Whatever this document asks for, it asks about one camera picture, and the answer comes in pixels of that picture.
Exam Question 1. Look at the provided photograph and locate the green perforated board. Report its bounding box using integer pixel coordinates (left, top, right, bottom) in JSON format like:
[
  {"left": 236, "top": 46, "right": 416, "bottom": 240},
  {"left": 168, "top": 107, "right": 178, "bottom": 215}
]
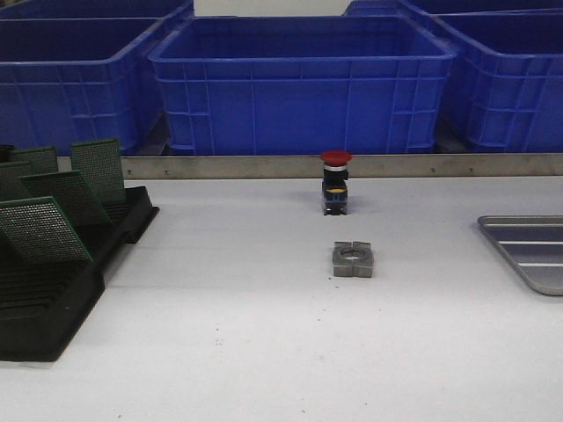
[
  {"left": 1, "top": 196, "right": 92, "bottom": 264},
  {"left": 21, "top": 171, "right": 111, "bottom": 227}
]

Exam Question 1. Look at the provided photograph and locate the rear right green board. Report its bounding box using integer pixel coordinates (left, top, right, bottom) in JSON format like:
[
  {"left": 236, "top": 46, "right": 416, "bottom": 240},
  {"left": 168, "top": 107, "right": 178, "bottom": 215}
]
[{"left": 70, "top": 138, "right": 126, "bottom": 204}]

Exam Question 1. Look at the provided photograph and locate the rear left green board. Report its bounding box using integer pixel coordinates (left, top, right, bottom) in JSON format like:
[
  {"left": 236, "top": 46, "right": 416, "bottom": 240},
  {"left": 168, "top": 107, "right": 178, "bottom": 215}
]
[{"left": 9, "top": 146, "right": 59, "bottom": 174}]

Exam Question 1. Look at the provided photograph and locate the black slotted board rack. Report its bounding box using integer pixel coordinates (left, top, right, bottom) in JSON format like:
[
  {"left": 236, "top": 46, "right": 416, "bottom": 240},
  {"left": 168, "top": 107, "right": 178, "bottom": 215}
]
[{"left": 1, "top": 186, "right": 159, "bottom": 362}]

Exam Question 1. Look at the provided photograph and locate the silver metal tray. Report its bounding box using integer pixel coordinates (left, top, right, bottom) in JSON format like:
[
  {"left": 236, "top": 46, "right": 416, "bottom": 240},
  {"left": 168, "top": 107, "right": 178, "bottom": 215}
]
[{"left": 477, "top": 215, "right": 562, "bottom": 296}]

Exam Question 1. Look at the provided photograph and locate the left edge green board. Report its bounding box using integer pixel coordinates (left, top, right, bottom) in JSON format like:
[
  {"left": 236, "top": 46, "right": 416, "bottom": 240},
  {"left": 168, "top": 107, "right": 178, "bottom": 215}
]
[{"left": 0, "top": 161, "right": 33, "bottom": 201}]

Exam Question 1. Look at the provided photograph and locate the red emergency stop button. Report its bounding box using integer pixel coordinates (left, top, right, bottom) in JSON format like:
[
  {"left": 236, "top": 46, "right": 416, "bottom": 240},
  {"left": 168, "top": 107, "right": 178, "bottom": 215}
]
[{"left": 320, "top": 149, "right": 352, "bottom": 215}]

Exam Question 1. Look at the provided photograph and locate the grey metal clamp block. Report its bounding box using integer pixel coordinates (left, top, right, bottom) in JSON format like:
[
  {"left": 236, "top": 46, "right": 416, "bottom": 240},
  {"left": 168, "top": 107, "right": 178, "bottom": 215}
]
[{"left": 332, "top": 241, "right": 375, "bottom": 278}]

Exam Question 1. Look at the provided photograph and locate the centre blue plastic crate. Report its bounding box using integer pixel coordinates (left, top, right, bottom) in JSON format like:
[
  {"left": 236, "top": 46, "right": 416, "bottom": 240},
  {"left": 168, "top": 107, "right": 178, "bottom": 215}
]
[{"left": 150, "top": 16, "right": 454, "bottom": 156}]

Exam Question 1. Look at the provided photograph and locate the blue plastic crate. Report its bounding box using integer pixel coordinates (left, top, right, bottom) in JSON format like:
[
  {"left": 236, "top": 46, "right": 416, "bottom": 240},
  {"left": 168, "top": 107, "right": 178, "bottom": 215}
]
[
  {"left": 150, "top": 16, "right": 454, "bottom": 156},
  {"left": 1, "top": 18, "right": 167, "bottom": 155},
  {"left": 432, "top": 13, "right": 562, "bottom": 153}
]

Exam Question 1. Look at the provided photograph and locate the far right blue crate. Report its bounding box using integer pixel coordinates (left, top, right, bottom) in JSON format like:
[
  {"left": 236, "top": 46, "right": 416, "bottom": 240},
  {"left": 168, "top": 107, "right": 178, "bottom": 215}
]
[{"left": 343, "top": 0, "right": 562, "bottom": 16}]

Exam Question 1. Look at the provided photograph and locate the right blue plastic crate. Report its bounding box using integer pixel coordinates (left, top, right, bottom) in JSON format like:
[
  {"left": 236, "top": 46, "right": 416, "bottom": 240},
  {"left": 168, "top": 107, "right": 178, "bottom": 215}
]
[{"left": 432, "top": 13, "right": 562, "bottom": 153}]

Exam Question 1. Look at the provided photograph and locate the left blue plastic crate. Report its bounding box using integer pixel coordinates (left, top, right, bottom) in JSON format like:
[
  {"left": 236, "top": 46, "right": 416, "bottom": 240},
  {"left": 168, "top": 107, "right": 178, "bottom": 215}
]
[{"left": 1, "top": 18, "right": 167, "bottom": 155}]

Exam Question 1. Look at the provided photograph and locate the far left blue crate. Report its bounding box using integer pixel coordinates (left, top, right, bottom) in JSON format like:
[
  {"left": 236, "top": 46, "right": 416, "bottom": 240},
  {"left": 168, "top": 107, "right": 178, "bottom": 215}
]
[{"left": 1, "top": 0, "right": 194, "bottom": 19}]

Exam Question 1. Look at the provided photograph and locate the steel table edge rail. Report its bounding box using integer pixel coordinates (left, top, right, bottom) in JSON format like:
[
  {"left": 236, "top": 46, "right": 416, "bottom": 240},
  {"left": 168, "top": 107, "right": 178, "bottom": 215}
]
[{"left": 121, "top": 153, "right": 562, "bottom": 180}]

